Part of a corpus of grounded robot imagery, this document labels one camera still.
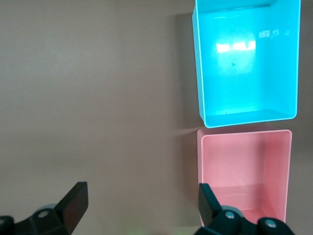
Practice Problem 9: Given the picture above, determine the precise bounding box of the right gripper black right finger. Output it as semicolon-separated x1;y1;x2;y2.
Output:
195;183;295;235

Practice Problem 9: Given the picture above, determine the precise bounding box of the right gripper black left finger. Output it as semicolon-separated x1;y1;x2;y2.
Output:
0;181;89;235

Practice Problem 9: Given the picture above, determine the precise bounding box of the pink plastic bin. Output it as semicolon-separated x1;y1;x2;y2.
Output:
197;129;293;227

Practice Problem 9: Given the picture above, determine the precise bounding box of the blue plastic bin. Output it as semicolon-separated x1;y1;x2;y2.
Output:
192;0;302;129

